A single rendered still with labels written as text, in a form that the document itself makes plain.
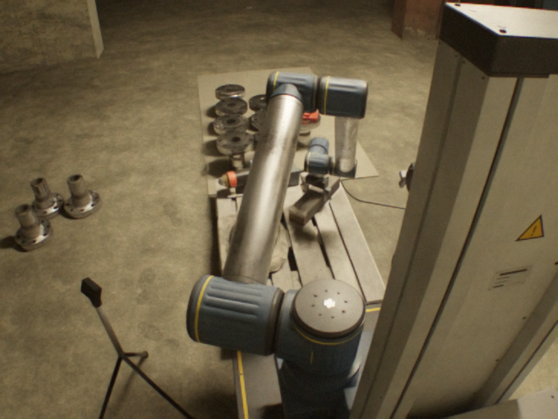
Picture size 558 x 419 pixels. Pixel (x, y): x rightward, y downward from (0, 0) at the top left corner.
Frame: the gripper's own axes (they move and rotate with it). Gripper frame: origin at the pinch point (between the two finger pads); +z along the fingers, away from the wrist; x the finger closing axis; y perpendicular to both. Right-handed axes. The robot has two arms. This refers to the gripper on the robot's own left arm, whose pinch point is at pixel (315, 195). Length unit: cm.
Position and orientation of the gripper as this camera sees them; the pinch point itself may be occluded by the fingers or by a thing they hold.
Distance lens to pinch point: 268.9
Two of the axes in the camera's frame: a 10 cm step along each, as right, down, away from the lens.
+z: 0.0, 7.7, 6.4
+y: 5.5, -5.4, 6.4
